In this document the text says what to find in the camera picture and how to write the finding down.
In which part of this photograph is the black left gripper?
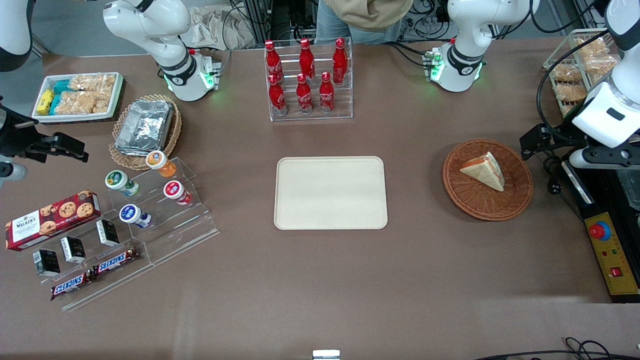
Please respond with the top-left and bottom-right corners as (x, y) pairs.
(520, 124), (589, 161)

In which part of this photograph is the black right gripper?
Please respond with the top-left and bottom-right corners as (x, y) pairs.
(0, 102), (90, 163)

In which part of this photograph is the triangular sandwich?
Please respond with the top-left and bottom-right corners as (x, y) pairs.
(459, 151), (506, 193)

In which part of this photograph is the white rectangular snack tray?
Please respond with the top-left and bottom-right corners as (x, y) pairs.
(31, 72), (125, 124)

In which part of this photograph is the silver foil tray stack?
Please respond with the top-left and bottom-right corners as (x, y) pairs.
(114, 99), (174, 156)

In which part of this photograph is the brown round wicker basket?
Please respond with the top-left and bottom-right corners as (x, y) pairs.
(442, 138), (534, 222)

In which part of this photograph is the light woven wicker basket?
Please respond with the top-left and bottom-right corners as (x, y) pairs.
(108, 94), (183, 171)

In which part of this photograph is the cream plastic tray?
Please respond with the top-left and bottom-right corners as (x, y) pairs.
(274, 156), (389, 231)

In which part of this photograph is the clear rice cracker packet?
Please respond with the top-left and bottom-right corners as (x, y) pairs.
(59, 90), (112, 115)
(69, 74), (117, 94)

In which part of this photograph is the yellow snack packet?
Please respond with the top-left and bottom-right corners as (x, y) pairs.
(36, 89), (55, 115)

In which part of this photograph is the green lid yogurt cup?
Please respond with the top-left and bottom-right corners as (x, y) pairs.
(104, 170), (140, 197)

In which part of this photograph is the red Walkers cookie box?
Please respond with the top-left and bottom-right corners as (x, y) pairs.
(5, 190), (101, 252)

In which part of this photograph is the black table appliance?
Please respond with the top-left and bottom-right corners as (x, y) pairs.
(560, 160), (640, 304)

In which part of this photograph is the orange lid yogurt cup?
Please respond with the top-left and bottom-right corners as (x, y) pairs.
(145, 150), (177, 179)

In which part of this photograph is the blue lid yogurt cup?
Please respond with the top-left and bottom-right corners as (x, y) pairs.
(118, 204), (152, 229)

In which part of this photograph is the small black box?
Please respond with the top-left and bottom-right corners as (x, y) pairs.
(60, 236), (87, 264)
(96, 219), (121, 248)
(33, 249), (61, 278)

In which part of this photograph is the clear glass container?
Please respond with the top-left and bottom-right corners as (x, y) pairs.
(617, 169), (640, 211)

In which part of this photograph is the red emergency stop button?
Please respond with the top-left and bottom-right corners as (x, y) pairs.
(588, 220), (612, 241)

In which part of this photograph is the red lid yogurt cup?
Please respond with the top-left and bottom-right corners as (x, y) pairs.
(163, 180), (193, 206)

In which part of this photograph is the Snickers chocolate bar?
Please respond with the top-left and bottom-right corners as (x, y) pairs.
(49, 271), (94, 301)
(92, 247), (142, 277)

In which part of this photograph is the clear acrylic yogurt step stand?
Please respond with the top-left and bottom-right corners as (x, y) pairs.
(107, 157), (220, 266)

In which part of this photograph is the yellow control panel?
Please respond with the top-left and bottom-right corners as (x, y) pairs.
(584, 212), (640, 296)

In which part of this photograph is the clear acrylic snack step stand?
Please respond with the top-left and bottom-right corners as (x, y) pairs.
(19, 215), (157, 312)

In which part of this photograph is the crumpled beige bag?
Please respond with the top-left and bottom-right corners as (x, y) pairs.
(189, 5), (257, 51)

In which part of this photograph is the red cola bottle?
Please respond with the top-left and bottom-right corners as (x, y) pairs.
(332, 37), (348, 84)
(296, 73), (313, 115)
(268, 74), (288, 116)
(319, 72), (335, 114)
(299, 38), (316, 82)
(264, 40), (282, 83)

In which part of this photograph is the person in jeans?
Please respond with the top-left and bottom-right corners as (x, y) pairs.
(314, 0), (417, 46)

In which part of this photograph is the clear acrylic bottle rack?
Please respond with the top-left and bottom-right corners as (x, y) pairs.
(264, 37), (354, 122)

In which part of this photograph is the black power cable with plug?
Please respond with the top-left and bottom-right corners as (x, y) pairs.
(544, 155), (586, 222)

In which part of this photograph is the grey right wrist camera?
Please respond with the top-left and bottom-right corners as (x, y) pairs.
(0, 161), (29, 182)

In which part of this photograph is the white wire rack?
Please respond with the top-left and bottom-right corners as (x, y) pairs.
(543, 28), (623, 119)

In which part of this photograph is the black floor cable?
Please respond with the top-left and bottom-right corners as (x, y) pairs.
(472, 337), (640, 360)

